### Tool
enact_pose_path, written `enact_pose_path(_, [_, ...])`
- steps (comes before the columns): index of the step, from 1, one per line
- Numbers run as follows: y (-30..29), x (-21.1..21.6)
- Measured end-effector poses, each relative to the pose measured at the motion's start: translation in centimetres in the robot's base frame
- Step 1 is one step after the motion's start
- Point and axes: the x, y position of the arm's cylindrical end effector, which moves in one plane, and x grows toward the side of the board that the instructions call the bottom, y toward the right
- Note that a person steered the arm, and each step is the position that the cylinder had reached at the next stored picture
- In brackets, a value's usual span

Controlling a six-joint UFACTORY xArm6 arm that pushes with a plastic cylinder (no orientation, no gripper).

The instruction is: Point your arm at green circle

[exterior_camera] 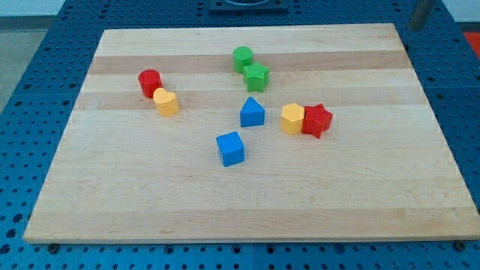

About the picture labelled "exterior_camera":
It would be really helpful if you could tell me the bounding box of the blue cube block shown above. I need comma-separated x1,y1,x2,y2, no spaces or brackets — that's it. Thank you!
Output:
216,131,245,167

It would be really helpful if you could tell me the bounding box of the blue triangle block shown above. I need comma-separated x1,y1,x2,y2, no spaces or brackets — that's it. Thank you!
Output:
240,97,266,127

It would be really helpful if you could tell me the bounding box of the yellow hexagon block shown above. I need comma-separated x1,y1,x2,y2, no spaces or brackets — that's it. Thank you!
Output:
280,103,305,135

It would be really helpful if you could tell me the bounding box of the green star block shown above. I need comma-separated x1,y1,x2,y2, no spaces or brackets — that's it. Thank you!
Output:
244,61,270,92

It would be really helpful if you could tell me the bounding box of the red star block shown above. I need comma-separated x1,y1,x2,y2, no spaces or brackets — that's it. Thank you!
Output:
301,103,333,139

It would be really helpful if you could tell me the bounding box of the yellow heart block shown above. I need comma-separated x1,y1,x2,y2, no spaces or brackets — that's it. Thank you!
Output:
153,88,180,117

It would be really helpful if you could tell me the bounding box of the green cylinder block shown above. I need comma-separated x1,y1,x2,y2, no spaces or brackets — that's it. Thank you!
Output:
232,46,254,74

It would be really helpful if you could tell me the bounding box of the wooden board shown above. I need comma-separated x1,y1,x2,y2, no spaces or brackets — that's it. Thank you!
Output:
23,23,479,244

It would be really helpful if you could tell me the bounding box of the grey metal rod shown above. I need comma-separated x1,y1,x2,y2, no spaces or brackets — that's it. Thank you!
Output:
407,0,437,32

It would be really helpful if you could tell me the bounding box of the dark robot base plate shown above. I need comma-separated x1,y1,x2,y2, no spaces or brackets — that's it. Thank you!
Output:
207,0,290,12

